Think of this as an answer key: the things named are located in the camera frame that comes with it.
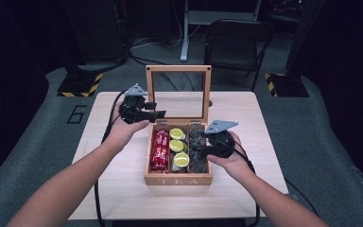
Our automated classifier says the red drink sachet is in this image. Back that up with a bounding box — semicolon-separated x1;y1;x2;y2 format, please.
150;131;163;172
159;130;170;172

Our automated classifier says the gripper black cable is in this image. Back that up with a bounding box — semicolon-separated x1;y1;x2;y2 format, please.
233;140;263;227
94;90;127;227

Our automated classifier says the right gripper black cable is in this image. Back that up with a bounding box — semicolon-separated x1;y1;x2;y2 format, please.
233;140;263;227

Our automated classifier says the black floor cable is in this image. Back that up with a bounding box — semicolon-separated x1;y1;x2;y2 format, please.
284;179;320;218

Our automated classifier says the person's left hand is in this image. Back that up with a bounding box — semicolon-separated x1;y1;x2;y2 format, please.
105;100;150;149

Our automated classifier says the wooden box with glass lid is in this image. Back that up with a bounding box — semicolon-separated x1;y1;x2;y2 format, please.
144;64;214;186

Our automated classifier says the white metal desk stand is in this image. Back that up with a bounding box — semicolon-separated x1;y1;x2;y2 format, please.
180;0;263;62

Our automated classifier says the black yellow striped base plate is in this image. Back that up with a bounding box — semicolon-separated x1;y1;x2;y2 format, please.
57;73;104;98
264;72;310;98

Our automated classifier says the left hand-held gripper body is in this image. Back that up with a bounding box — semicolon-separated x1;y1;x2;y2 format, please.
119;83;151;125

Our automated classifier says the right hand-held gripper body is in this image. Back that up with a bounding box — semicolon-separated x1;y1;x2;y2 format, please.
201;119;239;159

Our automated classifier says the bundle of floor cables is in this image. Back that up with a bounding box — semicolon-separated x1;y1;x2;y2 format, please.
129;32;183;66

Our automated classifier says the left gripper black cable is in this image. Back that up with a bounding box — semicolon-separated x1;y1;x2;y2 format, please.
94;90;127;227

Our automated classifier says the person's right hand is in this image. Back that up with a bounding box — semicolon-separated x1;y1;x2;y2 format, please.
207;131;253;183

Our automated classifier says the black folding chair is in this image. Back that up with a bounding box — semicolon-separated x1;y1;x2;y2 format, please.
203;19;275;93

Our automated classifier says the pile of dark packets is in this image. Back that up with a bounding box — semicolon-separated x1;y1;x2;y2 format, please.
188;124;210;174

